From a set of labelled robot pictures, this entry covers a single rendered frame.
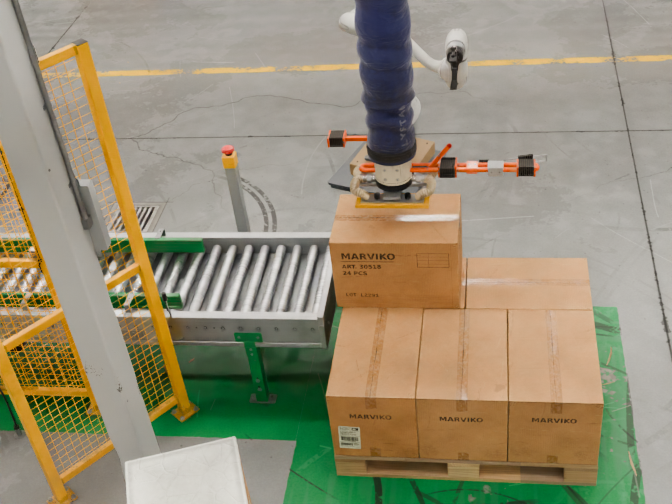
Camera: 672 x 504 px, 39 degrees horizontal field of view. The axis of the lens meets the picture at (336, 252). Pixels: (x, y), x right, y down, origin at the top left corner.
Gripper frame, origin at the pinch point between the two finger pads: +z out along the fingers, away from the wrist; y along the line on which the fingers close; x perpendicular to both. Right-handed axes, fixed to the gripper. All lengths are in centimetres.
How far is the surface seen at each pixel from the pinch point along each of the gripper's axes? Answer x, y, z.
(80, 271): 132, 8, 133
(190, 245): 143, 97, 2
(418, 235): 16, 63, 37
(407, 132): 19.0, 13.3, 27.9
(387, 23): 24, -41, 33
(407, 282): 22, 87, 43
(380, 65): 27.7, -22.6, 33.9
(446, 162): 2.9, 33.3, 21.3
